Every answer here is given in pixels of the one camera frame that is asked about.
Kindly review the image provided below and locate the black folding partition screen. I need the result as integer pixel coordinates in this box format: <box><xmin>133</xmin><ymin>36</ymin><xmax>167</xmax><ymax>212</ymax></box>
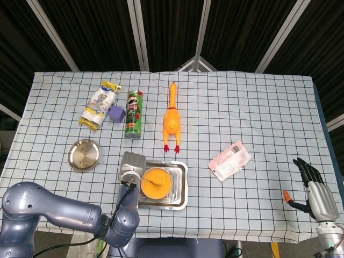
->
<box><xmin>0</xmin><ymin>0</ymin><xmax>344</xmax><ymax>130</ymax></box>

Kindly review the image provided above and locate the white round bowl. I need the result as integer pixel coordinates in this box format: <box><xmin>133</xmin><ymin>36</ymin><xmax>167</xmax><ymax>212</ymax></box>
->
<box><xmin>139</xmin><ymin>167</ymin><xmax>173</xmax><ymax>200</ymax></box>

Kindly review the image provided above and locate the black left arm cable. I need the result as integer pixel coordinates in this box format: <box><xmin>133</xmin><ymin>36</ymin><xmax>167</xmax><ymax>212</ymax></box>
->
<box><xmin>33</xmin><ymin>180</ymin><xmax>139</xmax><ymax>258</ymax></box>

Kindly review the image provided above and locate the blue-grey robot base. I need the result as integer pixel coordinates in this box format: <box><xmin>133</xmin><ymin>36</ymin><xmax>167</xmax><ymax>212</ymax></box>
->
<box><xmin>128</xmin><ymin>238</ymin><xmax>225</xmax><ymax>258</ymax></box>

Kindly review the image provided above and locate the green Pringles can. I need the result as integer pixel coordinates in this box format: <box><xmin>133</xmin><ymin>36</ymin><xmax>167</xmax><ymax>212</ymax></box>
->
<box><xmin>124</xmin><ymin>90</ymin><xmax>144</xmax><ymax>140</ymax></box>

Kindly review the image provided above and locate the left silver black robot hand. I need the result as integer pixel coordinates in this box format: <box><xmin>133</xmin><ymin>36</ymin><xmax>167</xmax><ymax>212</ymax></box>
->
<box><xmin>119</xmin><ymin>151</ymin><xmax>147</xmax><ymax>176</ymax></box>

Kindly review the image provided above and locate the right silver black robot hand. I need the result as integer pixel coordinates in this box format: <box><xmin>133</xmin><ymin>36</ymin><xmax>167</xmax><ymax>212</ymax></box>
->
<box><xmin>282</xmin><ymin>157</ymin><xmax>340</xmax><ymax>223</ymax></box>

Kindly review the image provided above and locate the pink white plastic packet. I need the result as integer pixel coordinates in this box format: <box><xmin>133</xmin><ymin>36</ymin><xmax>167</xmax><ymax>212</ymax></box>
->
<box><xmin>208</xmin><ymin>140</ymin><xmax>253</xmax><ymax>182</ymax></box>

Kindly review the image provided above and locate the purple foam cube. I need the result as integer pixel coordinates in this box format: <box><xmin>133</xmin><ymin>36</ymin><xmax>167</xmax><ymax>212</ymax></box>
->
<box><xmin>109</xmin><ymin>105</ymin><xmax>125</xmax><ymax>124</ymax></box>

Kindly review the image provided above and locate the orange rubber chicken toy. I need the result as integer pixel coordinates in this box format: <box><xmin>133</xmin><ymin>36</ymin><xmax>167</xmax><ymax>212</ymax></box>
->
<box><xmin>162</xmin><ymin>81</ymin><xmax>183</xmax><ymax>154</ymax></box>

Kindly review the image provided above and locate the blue checked tablecloth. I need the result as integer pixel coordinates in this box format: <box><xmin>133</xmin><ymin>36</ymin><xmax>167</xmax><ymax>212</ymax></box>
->
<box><xmin>0</xmin><ymin>71</ymin><xmax>344</xmax><ymax>244</ymax></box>

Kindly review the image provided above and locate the rectangular stainless steel tray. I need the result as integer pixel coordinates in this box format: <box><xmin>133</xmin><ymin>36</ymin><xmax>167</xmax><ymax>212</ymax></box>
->
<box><xmin>135</xmin><ymin>160</ymin><xmax>189</xmax><ymax>211</ymax></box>

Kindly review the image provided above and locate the small metal spoon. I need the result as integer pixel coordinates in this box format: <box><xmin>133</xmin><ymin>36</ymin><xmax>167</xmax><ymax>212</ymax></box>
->
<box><xmin>141</xmin><ymin>177</ymin><xmax>162</xmax><ymax>187</ymax></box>

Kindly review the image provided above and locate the round stainless steel plate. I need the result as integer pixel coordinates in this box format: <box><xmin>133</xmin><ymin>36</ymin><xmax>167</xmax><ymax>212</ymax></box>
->
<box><xmin>67</xmin><ymin>139</ymin><xmax>102</xmax><ymax>172</ymax></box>

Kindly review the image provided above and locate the white yellow bag roll pack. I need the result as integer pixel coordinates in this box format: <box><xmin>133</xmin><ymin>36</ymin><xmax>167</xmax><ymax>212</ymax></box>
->
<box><xmin>78</xmin><ymin>80</ymin><xmax>121</xmax><ymax>132</ymax></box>

